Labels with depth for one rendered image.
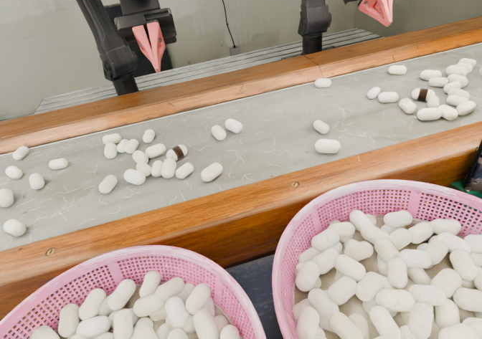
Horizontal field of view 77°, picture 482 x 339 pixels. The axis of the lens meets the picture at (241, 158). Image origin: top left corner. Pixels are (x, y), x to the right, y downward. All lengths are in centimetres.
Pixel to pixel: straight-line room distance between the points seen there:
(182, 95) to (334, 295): 51
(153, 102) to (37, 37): 202
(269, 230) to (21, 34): 245
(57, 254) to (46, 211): 13
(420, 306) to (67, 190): 49
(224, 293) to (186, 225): 9
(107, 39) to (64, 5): 167
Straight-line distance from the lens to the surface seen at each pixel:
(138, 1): 63
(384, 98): 63
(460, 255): 39
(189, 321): 34
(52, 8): 259
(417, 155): 47
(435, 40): 92
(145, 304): 36
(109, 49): 91
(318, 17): 101
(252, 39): 271
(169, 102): 68
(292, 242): 35
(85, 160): 61
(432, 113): 59
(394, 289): 36
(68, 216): 51
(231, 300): 33
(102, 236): 41
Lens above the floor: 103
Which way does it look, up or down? 36 degrees down
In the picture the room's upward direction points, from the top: 9 degrees counter-clockwise
